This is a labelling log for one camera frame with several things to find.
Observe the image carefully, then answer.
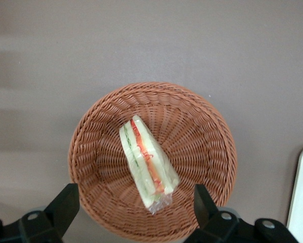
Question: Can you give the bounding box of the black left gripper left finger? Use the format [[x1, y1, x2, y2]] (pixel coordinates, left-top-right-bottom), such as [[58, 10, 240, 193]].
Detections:
[[17, 183, 80, 243]]

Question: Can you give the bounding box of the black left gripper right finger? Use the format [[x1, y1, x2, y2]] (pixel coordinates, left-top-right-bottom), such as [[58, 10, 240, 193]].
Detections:
[[189, 184, 243, 243]]

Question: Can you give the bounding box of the brown round wicker basket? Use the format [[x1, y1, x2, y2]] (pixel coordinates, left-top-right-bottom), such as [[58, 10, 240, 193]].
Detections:
[[68, 81, 238, 240]]

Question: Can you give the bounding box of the triangle sandwich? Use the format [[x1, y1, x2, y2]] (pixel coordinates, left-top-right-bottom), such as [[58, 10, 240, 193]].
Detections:
[[119, 114, 181, 216]]

